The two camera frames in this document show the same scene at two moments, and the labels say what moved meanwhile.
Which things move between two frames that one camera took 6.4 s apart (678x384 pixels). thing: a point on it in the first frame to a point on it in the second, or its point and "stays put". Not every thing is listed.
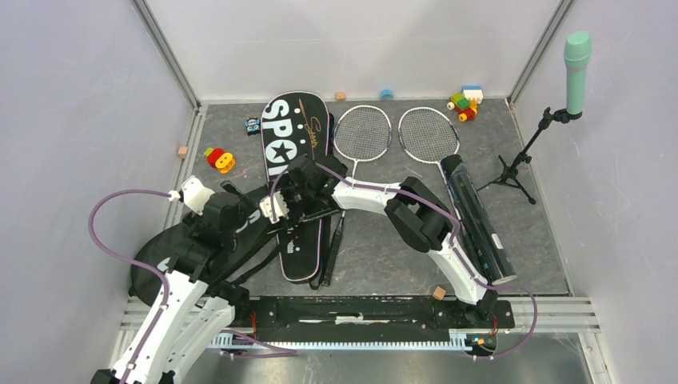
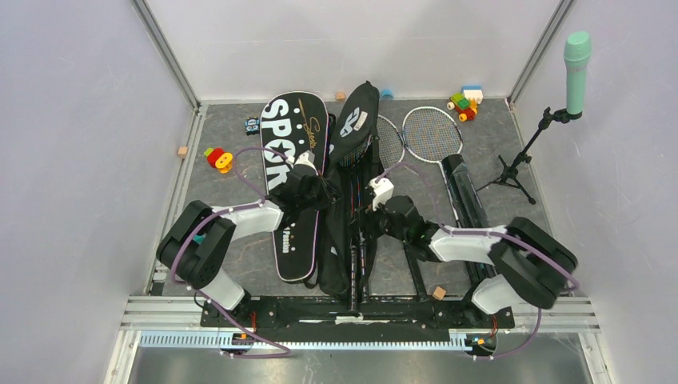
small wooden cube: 439,293 stays put
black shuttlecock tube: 475,223 stays put
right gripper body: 296,198 to 379,224
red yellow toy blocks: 217,157 stays put
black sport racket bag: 296,125 stays put
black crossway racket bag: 188,248 to 348,258
